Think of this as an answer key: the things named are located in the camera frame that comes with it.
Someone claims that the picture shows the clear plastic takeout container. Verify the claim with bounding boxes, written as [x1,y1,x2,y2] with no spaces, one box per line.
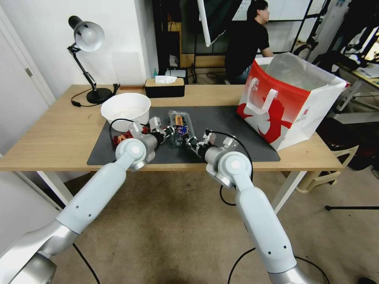
[167,109,195,147]

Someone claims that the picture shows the black tissue box wooden lid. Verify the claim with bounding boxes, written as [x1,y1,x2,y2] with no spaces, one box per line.
[144,78,186,99]

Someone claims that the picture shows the red white takeout bag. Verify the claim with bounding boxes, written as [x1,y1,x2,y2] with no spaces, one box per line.
[236,52,347,152]

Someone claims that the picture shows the dark grey table mat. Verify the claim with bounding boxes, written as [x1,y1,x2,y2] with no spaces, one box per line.
[86,105,281,166]

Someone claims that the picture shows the red snack packet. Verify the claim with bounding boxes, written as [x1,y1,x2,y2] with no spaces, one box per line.
[112,126,148,146]

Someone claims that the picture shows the white paper bowl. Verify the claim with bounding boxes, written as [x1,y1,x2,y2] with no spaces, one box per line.
[100,93,152,133]

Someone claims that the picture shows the white tissue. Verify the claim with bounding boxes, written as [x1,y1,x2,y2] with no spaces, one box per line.
[155,75,178,85]

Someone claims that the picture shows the white box device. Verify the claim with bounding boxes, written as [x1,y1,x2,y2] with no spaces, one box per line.
[164,68,188,80]

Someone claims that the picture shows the wooden table white legs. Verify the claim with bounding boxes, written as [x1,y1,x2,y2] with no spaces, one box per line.
[0,84,345,217]

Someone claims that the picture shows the white tilted board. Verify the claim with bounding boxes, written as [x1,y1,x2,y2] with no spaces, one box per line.
[196,0,214,48]

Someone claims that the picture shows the person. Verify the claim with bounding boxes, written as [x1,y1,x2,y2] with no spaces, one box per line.
[224,0,274,85]

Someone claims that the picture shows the black silver desk lamp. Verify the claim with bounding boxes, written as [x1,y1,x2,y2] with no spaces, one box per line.
[67,15,114,105]

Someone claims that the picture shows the beige plastic chair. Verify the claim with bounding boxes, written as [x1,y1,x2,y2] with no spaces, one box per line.
[283,144,359,194]

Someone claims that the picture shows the white door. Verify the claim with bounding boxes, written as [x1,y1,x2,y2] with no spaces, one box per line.
[0,6,57,154]

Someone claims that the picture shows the black tripod leg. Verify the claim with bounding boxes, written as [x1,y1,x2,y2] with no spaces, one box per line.
[325,205,379,212]

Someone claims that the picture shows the side desk with monitor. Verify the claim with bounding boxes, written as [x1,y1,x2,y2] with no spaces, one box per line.
[331,25,379,116]

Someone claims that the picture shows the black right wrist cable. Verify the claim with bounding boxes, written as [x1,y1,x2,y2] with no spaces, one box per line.
[204,129,254,206]

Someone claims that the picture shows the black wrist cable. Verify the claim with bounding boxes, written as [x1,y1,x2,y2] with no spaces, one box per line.
[108,118,140,148]
[204,129,254,206]

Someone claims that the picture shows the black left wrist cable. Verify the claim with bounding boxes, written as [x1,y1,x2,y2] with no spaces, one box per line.
[108,118,140,148]

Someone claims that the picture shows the black lamp power cable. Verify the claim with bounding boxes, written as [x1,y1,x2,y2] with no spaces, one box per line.
[70,85,103,108]

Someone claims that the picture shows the black floor cable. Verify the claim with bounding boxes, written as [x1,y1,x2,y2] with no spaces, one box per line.
[227,247,331,284]
[72,242,101,284]

